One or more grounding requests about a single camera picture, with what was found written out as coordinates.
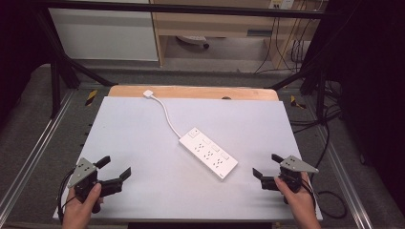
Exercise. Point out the person's right hand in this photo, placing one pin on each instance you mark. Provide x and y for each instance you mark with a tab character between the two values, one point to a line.
301	202

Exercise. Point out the white flat plug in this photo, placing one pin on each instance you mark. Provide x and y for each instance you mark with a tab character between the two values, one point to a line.
148	94

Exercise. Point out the light wooden desk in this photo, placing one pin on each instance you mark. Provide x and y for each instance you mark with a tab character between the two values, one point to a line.
216	24

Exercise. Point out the white caster base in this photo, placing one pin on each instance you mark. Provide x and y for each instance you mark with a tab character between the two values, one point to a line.
192	39

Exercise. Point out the white power strip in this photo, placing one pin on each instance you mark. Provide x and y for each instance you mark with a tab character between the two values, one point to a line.
208	154

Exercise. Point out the black curtain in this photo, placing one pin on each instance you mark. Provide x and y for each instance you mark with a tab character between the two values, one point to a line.
16	47
372	79

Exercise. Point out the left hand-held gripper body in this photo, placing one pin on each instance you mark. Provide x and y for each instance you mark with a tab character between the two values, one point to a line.
83	171

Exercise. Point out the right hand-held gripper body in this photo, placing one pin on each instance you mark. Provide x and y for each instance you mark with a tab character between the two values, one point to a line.
294	165

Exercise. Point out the black metal frame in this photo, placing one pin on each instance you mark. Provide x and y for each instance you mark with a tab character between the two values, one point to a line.
178	9

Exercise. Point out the aluminium rail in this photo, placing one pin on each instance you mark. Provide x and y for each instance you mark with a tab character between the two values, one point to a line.
31	159
347	178

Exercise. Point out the white cabinet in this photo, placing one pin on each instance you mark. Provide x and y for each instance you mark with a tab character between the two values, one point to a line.
105	35

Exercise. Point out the person's left hand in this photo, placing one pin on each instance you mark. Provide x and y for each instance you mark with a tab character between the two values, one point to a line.
78	211

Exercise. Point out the wooden table board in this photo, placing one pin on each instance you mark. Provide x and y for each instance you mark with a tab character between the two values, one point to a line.
191	92

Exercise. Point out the white wall socket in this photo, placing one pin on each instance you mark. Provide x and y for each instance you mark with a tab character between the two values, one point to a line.
281	4

